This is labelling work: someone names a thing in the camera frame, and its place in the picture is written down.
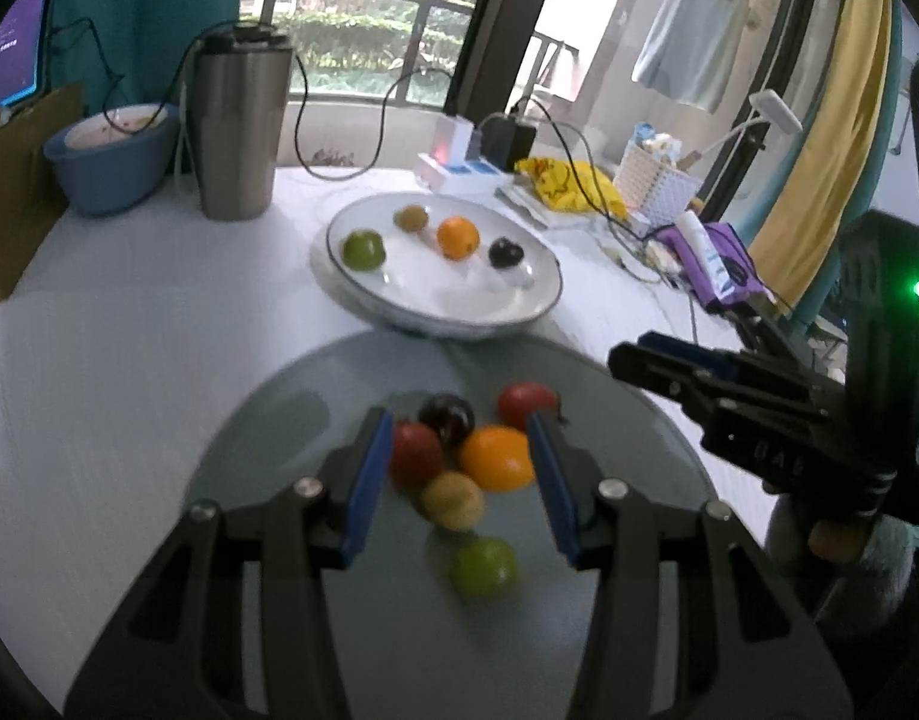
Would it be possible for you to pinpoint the teal curtain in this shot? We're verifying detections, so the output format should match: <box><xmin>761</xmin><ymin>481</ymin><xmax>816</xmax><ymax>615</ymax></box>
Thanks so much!
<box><xmin>48</xmin><ymin>0</ymin><xmax>238</xmax><ymax>114</ymax></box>

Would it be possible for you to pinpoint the brown kiwi fruit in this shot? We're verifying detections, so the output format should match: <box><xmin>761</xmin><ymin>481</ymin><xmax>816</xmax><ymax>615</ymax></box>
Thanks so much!
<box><xmin>393</xmin><ymin>205</ymin><xmax>428</xmax><ymax>234</ymax></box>

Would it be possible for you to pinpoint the white power strip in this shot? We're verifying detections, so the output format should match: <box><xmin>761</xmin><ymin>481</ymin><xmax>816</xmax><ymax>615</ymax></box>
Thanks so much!
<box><xmin>414</xmin><ymin>153</ymin><xmax>513</xmax><ymax>197</ymax></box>

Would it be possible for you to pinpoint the yellow duck plastic bag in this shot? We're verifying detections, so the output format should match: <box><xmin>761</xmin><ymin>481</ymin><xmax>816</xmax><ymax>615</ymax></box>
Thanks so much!
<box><xmin>515</xmin><ymin>156</ymin><xmax>629</xmax><ymax>220</ymax></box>

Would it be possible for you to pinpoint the balcony railing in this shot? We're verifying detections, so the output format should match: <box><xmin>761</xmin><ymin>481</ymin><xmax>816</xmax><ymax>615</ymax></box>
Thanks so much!
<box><xmin>239</xmin><ymin>0</ymin><xmax>582</xmax><ymax>109</ymax></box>

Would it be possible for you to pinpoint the black charger cable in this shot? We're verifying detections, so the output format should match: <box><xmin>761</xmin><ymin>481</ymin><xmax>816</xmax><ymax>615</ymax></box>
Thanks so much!
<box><xmin>292</xmin><ymin>50</ymin><xmax>455</xmax><ymax>184</ymax></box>

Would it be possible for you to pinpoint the white perforated basket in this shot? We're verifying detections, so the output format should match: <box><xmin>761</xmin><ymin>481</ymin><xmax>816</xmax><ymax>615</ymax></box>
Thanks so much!
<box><xmin>614</xmin><ymin>142</ymin><xmax>704</xmax><ymax>227</ymax></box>

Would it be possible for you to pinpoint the green apple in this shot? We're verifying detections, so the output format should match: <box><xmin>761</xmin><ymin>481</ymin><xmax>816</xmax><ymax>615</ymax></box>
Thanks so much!
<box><xmin>343</xmin><ymin>229</ymin><xmax>386</xmax><ymax>271</ymax></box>

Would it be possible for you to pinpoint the yellow fruit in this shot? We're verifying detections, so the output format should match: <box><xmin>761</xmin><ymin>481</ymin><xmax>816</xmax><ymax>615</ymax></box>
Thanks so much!
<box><xmin>421</xmin><ymin>472</ymin><xmax>485</xmax><ymax>533</ymax></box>

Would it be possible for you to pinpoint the stainless steel tumbler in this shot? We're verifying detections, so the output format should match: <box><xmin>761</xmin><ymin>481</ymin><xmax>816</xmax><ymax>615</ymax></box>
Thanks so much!
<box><xmin>186</xmin><ymin>23</ymin><xmax>293</xmax><ymax>223</ymax></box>

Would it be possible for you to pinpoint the white tube bottle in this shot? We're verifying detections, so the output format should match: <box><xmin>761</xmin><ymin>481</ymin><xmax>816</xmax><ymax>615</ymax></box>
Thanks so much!
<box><xmin>674</xmin><ymin>210</ymin><xmax>734</xmax><ymax>299</ymax></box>

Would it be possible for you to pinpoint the orange fruit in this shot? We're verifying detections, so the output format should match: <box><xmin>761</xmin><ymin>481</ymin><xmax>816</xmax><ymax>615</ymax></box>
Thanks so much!
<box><xmin>458</xmin><ymin>426</ymin><xmax>536</xmax><ymax>493</ymax></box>
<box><xmin>435</xmin><ymin>216</ymin><xmax>480</xmax><ymax>262</ymax></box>

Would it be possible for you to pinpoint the yellow curtain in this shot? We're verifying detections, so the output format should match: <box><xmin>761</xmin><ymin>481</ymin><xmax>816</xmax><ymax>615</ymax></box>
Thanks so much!
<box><xmin>749</xmin><ymin>0</ymin><xmax>902</xmax><ymax>317</ymax></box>

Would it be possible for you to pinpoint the red fruit with stem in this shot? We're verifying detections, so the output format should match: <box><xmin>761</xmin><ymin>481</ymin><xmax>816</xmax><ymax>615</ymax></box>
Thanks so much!
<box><xmin>495</xmin><ymin>382</ymin><xmax>565</xmax><ymax>433</ymax></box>

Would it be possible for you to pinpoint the blue bowl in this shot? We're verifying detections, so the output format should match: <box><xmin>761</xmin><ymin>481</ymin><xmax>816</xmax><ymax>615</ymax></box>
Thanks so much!
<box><xmin>43</xmin><ymin>104</ymin><xmax>180</xmax><ymax>216</ymax></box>

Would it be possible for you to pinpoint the white desk lamp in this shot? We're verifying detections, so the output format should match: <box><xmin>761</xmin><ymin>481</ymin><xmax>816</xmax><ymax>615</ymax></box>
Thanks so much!
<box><xmin>677</xmin><ymin>88</ymin><xmax>803</xmax><ymax>172</ymax></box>

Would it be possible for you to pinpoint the purple cloth pouch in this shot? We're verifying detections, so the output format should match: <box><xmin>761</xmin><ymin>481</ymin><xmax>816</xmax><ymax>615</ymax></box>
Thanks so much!
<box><xmin>654</xmin><ymin>223</ymin><xmax>767</xmax><ymax>312</ymax></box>

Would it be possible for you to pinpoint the cardboard box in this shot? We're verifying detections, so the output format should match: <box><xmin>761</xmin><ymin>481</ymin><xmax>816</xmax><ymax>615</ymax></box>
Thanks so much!
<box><xmin>0</xmin><ymin>83</ymin><xmax>84</xmax><ymax>302</ymax></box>

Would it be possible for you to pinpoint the white charger adapter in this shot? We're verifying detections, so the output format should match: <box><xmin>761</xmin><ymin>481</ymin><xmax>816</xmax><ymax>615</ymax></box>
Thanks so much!
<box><xmin>430</xmin><ymin>114</ymin><xmax>474</xmax><ymax>166</ymax></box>

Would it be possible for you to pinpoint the small red fruit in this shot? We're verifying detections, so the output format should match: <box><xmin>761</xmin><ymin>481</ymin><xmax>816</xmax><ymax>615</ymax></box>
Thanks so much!
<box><xmin>388</xmin><ymin>421</ymin><xmax>446</xmax><ymax>491</ymax></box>

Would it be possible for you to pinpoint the tablet with purple screen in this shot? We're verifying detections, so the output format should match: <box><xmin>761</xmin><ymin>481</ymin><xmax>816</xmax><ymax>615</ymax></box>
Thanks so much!
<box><xmin>0</xmin><ymin>0</ymin><xmax>53</xmax><ymax>109</ymax></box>

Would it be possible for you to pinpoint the white plate dark rim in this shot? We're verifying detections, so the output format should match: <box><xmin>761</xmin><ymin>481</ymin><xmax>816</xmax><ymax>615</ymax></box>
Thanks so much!
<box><xmin>325</xmin><ymin>192</ymin><xmax>564</xmax><ymax>340</ymax></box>

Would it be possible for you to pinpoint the black cable of adapter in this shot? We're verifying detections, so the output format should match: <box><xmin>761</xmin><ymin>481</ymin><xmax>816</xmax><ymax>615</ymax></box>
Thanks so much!
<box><xmin>529</xmin><ymin>94</ymin><xmax>680</xmax><ymax>242</ymax></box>

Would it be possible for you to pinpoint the light blue hanging towel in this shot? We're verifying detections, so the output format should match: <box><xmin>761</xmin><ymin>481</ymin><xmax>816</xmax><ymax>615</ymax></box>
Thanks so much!
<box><xmin>632</xmin><ymin>0</ymin><xmax>750</xmax><ymax>114</ymax></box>

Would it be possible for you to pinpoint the dark plum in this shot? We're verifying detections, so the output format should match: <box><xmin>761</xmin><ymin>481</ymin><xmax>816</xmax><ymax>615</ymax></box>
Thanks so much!
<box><xmin>418</xmin><ymin>394</ymin><xmax>476</xmax><ymax>452</ymax></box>
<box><xmin>487</xmin><ymin>238</ymin><xmax>524</xmax><ymax>270</ymax></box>

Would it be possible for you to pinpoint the black power adapter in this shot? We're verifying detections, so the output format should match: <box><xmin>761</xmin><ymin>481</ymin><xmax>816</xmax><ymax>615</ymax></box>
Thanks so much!
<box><xmin>479</xmin><ymin>114</ymin><xmax>536</xmax><ymax>172</ymax></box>

